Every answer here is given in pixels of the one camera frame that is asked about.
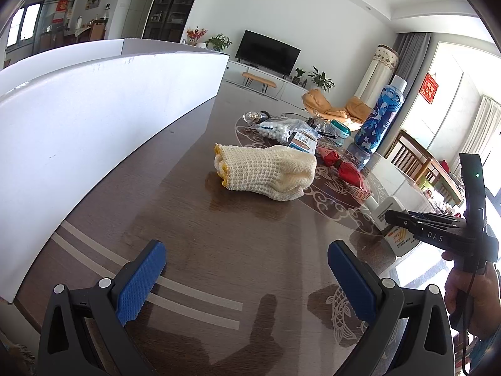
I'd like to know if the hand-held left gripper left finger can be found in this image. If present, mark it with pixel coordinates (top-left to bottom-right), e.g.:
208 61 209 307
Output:
38 240 169 376

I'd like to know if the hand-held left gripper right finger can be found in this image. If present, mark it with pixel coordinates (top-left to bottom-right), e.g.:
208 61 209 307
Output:
327 240 455 376

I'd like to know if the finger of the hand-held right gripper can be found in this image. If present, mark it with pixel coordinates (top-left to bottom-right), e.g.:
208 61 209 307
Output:
409 210 466 222
384 209 467 232

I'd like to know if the white sunscreen bottle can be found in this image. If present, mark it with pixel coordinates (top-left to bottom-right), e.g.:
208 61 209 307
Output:
364 197 421 258

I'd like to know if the red foil packet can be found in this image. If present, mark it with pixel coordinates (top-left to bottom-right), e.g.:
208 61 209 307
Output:
316 146 369 187

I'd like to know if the blue and white packet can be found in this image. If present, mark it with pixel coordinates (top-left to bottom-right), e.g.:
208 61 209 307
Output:
287 130 318 154

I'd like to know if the cream knitted glove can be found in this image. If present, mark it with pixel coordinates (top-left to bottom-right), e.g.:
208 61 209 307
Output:
213 144 318 201

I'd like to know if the white foam board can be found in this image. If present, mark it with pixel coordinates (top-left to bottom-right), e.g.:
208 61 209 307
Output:
0 38 230 304

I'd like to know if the bag of cotton swabs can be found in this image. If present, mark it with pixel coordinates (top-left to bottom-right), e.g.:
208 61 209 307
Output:
254 119 298 144

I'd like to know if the person's right hand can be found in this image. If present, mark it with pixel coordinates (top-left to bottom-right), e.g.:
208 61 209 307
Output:
442 251 501 339

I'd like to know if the row of small ornaments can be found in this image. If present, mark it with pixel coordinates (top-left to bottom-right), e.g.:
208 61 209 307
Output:
423 188 464 216

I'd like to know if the wooden side desk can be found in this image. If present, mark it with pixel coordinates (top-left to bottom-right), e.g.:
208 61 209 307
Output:
421 153 464 204

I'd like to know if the wooden slatted chair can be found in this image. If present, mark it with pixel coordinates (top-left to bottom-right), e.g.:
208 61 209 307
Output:
385 130 435 189

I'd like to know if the white sheer curtain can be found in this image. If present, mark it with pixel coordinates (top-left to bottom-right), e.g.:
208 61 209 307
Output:
450 94 501 189

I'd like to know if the blue patterned bottle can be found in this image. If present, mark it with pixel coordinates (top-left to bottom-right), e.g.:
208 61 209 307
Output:
353 75 408 153

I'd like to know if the orange lounge chair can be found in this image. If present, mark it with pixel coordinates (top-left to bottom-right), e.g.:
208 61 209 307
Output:
301 89 372 132

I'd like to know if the covered standing air conditioner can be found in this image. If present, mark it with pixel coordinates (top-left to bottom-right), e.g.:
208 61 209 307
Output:
354 45 400 104

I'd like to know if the grey curtain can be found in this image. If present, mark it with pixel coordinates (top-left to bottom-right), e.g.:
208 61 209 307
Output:
391 32 431 138

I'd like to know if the large-leaf potted plant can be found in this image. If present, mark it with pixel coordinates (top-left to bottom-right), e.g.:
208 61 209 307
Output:
307 66 335 92

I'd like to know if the white television cabinet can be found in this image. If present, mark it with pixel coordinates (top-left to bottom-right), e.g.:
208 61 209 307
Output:
227 60 310 102

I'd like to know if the wooden bench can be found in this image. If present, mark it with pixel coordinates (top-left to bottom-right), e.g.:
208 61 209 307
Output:
242 71 277 94

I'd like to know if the black flat television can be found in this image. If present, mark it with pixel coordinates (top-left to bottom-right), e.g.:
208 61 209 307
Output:
235 30 301 77

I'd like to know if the green leafy potted plant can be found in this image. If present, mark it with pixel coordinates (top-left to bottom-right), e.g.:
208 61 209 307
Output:
205 34 232 52

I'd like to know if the red flower plant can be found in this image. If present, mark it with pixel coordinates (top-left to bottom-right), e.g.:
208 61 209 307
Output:
186 27 207 45

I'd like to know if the wooden dining chair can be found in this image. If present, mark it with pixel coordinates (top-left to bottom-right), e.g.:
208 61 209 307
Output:
88 20 106 42

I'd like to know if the dark glass display cabinet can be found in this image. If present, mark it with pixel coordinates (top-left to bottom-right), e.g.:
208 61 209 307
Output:
142 0 209 44

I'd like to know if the red door poster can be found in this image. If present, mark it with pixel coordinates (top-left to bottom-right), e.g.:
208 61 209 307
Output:
53 0 75 22

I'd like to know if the red wall hanging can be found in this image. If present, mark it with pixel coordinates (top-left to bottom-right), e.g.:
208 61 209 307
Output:
419 72 438 104

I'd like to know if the black cable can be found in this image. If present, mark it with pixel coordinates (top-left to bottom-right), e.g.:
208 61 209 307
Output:
461 272 476 376

